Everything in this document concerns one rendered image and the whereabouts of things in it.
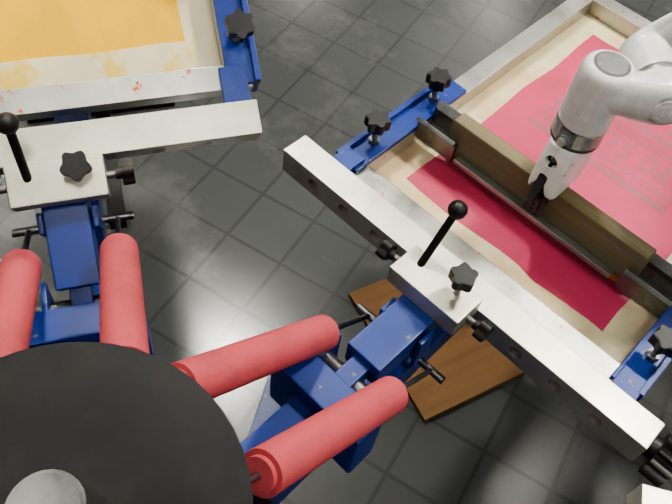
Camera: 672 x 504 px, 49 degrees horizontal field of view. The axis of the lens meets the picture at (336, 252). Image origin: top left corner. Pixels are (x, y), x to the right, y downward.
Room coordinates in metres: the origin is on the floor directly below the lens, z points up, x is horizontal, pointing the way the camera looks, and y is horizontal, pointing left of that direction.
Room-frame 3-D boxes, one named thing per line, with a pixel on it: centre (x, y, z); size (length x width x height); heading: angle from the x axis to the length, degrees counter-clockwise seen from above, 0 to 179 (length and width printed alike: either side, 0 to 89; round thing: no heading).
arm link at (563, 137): (0.80, -0.32, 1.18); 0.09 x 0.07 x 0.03; 143
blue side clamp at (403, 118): (0.95, -0.08, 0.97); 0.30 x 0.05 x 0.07; 143
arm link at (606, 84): (0.81, -0.36, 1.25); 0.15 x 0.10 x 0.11; 100
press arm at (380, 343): (0.53, -0.11, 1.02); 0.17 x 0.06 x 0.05; 143
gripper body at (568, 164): (0.81, -0.32, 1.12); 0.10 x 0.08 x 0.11; 143
